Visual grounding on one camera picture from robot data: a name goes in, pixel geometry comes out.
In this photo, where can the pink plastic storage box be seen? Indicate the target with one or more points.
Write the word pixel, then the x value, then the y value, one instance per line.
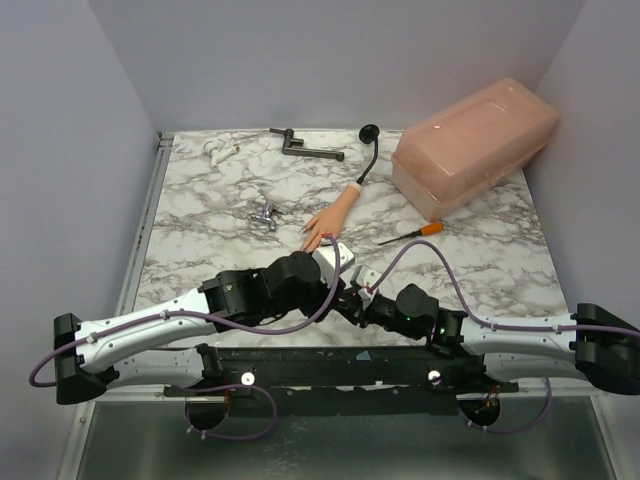
pixel 451 158

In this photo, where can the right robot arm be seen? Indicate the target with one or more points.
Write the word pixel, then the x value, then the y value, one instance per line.
pixel 590 344

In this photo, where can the white plastic faucet tap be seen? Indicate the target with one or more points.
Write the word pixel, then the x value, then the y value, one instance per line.
pixel 218 155

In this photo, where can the black mounting rail base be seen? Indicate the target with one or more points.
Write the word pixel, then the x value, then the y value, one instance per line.
pixel 333 381

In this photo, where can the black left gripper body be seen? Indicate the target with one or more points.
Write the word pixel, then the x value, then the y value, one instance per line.
pixel 311 302

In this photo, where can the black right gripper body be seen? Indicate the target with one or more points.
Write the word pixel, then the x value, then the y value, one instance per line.
pixel 351 304

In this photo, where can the chrome faucet tap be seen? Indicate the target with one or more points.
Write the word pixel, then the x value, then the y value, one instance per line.
pixel 267 215

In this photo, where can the mannequin practice hand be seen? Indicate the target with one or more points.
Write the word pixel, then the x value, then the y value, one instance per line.
pixel 330 220

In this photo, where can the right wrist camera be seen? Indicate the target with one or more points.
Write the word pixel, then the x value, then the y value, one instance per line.
pixel 363 278

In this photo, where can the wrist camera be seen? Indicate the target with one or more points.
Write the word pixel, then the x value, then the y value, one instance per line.
pixel 363 278
pixel 331 261

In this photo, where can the orange handled screwdriver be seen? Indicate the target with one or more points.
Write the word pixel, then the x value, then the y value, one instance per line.
pixel 427 230

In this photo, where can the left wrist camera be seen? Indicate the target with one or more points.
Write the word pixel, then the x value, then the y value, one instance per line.
pixel 331 261

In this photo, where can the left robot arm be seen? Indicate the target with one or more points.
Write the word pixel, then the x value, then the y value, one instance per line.
pixel 285 297

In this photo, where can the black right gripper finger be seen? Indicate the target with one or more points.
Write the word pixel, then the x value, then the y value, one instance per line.
pixel 353 313
pixel 350 296

